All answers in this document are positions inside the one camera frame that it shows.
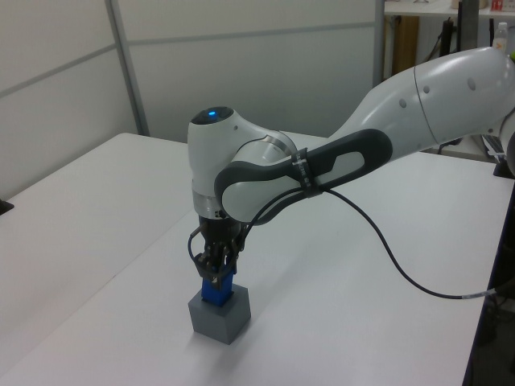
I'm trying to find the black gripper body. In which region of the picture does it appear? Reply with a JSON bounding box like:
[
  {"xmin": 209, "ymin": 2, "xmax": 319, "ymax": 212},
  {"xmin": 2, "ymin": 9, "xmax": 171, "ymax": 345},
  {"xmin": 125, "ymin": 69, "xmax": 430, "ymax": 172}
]
[{"xmin": 198, "ymin": 215, "xmax": 244, "ymax": 253}]

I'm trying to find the blue block with knob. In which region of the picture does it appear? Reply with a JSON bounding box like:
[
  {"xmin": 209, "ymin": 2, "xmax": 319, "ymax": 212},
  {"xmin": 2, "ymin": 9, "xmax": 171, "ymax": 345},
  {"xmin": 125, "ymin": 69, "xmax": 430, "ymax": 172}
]
[{"xmin": 200, "ymin": 273, "xmax": 236, "ymax": 307}]

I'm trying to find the black clamp base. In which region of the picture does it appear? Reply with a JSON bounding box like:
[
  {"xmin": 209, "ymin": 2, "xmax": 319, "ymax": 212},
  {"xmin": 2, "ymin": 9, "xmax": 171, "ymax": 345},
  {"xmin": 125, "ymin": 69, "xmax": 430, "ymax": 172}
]
[{"xmin": 493, "ymin": 157, "xmax": 515, "ymax": 179}]

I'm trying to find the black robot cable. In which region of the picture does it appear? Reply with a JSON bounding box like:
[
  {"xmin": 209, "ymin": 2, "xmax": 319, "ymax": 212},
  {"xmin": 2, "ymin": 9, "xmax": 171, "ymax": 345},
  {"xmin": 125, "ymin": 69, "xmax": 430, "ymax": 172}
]
[{"xmin": 241, "ymin": 187, "xmax": 505, "ymax": 301}]

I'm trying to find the clear plastic bottle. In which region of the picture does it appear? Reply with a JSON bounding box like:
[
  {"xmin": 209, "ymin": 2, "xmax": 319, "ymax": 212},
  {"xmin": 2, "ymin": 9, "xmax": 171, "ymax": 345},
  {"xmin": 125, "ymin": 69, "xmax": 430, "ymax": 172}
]
[{"xmin": 494, "ymin": 22, "xmax": 510, "ymax": 52}]

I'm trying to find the brown cardboard box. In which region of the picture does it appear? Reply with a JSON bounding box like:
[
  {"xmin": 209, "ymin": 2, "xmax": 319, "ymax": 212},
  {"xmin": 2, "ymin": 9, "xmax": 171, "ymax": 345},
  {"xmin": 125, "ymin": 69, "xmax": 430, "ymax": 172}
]
[{"xmin": 392, "ymin": 15, "xmax": 420, "ymax": 77}]

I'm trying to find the grey partition post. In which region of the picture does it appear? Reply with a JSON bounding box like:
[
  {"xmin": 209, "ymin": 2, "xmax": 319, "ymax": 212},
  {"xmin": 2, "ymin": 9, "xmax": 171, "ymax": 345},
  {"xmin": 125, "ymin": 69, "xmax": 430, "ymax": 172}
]
[
  {"xmin": 105, "ymin": 0, "xmax": 151, "ymax": 138},
  {"xmin": 373, "ymin": 0, "xmax": 386, "ymax": 88}
]

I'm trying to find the black cable strap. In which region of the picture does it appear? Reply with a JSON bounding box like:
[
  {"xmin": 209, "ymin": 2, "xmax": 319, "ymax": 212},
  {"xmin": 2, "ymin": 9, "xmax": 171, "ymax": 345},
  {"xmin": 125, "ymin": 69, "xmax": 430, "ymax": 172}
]
[{"xmin": 290, "ymin": 148, "xmax": 325, "ymax": 200}]

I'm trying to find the grey hollow cuboid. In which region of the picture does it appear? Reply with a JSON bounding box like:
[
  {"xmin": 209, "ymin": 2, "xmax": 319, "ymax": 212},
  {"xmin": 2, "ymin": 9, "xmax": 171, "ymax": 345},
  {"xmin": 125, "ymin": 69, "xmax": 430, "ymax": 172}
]
[{"xmin": 187, "ymin": 283, "xmax": 252, "ymax": 346}]

